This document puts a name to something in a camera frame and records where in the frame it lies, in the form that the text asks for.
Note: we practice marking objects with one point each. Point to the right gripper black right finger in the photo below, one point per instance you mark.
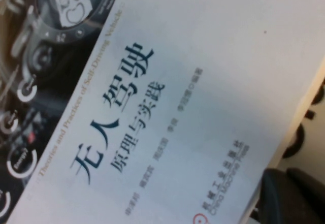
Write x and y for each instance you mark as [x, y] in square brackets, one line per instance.
[314, 191]

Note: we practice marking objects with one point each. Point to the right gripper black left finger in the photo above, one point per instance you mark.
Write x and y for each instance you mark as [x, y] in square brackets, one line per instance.
[279, 203]

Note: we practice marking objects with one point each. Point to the white self-driving vehicle book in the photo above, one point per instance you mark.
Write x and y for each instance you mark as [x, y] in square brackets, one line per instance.
[203, 69]

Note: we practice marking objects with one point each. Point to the Billion Dollar Brand Club book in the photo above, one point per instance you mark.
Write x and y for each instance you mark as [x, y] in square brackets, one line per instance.
[317, 145]

